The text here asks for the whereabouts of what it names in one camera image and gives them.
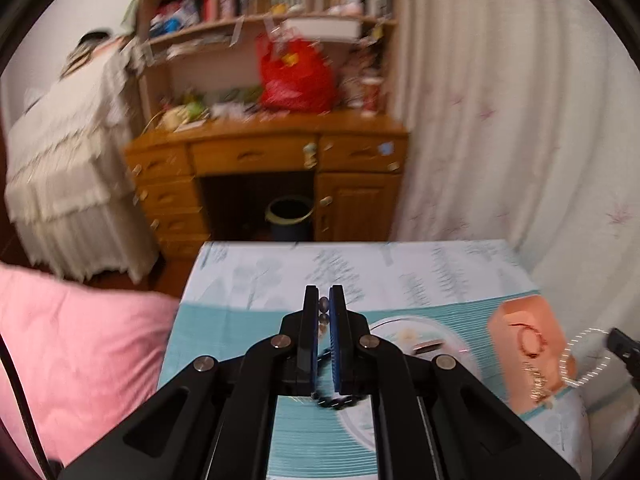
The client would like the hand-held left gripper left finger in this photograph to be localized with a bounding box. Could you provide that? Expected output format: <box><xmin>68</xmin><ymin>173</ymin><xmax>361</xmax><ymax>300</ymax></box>
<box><xmin>60</xmin><ymin>285</ymin><xmax>321</xmax><ymax>480</ymax></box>

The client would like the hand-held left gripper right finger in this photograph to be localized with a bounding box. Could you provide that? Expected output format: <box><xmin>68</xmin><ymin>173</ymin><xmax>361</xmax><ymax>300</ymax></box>
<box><xmin>329</xmin><ymin>285</ymin><xmax>582</xmax><ymax>480</ymax></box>

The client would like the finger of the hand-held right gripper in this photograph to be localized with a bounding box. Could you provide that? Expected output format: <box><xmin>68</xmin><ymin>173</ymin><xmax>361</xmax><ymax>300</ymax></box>
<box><xmin>606</xmin><ymin>327</ymin><xmax>640</xmax><ymax>362</ymax></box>

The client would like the dark bead bracelet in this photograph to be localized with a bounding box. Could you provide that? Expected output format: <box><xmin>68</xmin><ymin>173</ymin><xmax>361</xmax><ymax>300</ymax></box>
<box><xmin>312</xmin><ymin>297</ymin><xmax>363</xmax><ymax>409</ymax></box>

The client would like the clear bead bracelet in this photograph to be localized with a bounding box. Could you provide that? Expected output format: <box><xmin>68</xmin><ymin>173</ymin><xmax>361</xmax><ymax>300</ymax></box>
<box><xmin>560</xmin><ymin>327</ymin><xmax>614</xmax><ymax>389</ymax></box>

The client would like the pink jewelry tray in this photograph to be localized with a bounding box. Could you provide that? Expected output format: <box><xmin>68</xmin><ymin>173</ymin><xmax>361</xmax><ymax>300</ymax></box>
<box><xmin>487</xmin><ymin>294</ymin><xmax>577</xmax><ymax>416</ymax></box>

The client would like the tree print tablecloth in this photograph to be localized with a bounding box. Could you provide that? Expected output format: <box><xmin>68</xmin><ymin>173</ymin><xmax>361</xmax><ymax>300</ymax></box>
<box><xmin>157</xmin><ymin>240</ymin><xmax>596</xmax><ymax>480</ymax></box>

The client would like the dark trash bin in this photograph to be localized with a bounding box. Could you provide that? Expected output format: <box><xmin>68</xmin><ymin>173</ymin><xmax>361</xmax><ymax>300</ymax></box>
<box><xmin>264</xmin><ymin>196</ymin><xmax>317</xmax><ymax>244</ymax></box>

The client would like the pink quilted blanket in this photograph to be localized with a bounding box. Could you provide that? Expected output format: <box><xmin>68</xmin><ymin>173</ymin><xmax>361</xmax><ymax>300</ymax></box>
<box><xmin>0</xmin><ymin>261</ymin><xmax>182</xmax><ymax>472</ymax></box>

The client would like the red floral cup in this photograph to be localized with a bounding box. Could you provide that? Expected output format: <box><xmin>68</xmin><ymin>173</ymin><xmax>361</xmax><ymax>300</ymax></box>
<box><xmin>359</xmin><ymin>76</ymin><xmax>384</xmax><ymax>112</ymax></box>

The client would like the red plastic bag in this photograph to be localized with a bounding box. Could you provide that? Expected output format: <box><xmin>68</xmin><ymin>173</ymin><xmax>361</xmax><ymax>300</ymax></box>
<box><xmin>256</xmin><ymin>34</ymin><xmax>337</xmax><ymax>114</ymax></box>

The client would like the white floral curtain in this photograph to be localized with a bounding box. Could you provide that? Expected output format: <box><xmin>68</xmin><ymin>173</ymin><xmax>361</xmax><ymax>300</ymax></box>
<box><xmin>394</xmin><ymin>0</ymin><xmax>640</xmax><ymax>413</ymax></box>

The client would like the white lace-covered furniture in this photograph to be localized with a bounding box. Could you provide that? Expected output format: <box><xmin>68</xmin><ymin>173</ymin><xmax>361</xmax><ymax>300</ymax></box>
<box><xmin>4</xmin><ymin>35</ymin><xmax>162</xmax><ymax>284</ymax></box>

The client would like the wooden bookshelf hutch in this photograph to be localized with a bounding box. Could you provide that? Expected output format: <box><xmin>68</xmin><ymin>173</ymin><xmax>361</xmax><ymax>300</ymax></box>
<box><xmin>134</xmin><ymin>0</ymin><xmax>407</xmax><ymax>118</ymax></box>

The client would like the white hanging basket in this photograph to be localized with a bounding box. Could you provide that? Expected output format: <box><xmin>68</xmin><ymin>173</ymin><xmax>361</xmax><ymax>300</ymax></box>
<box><xmin>281</xmin><ymin>15</ymin><xmax>362</xmax><ymax>42</ymax></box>

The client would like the stack of books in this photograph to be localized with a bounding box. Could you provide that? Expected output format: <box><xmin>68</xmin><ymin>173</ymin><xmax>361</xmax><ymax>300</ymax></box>
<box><xmin>61</xmin><ymin>29</ymin><xmax>137</xmax><ymax>80</ymax></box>

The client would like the red string bracelet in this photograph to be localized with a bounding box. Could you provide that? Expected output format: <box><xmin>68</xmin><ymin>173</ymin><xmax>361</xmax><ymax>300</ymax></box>
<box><xmin>516</xmin><ymin>324</ymin><xmax>549</xmax><ymax>359</ymax></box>

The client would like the gold chain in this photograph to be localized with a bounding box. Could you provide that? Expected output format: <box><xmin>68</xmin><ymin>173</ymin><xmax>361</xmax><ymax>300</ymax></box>
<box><xmin>522</xmin><ymin>361</ymin><xmax>557</xmax><ymax>407</ymax></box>

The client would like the black cable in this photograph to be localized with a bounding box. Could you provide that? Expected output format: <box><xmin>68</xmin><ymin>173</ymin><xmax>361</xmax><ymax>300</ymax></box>
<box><xmin>0</xmin><ymin>332</ymin><xmax>57</xmax><ymax>480</ymax></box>

